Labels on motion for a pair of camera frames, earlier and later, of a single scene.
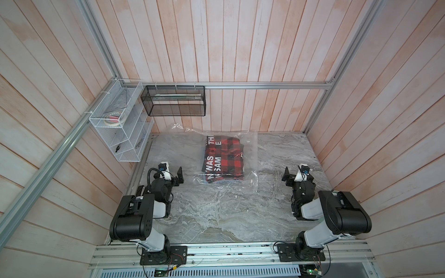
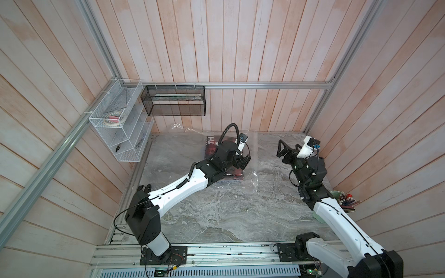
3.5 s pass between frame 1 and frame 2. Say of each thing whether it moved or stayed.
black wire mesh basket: stayed
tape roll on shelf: stayed
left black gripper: moved
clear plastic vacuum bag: stayed
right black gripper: moved
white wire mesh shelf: stayed
